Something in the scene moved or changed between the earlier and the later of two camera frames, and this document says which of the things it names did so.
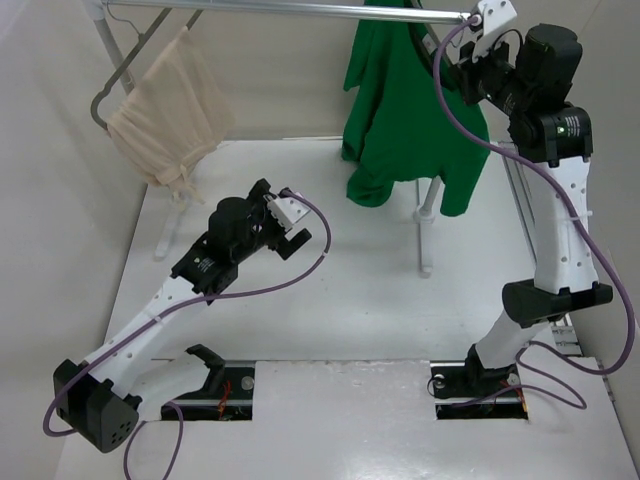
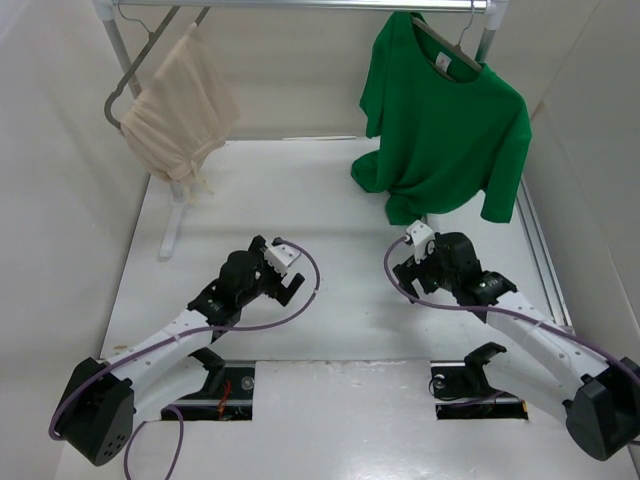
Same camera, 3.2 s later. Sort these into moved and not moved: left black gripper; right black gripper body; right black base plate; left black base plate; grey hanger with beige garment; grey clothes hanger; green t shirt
Moved: right black gripper body; left black gripper; green t shirt; grey clothes hanger; grey hanger with beige garment
Not moved: right black base plate; left black base plate
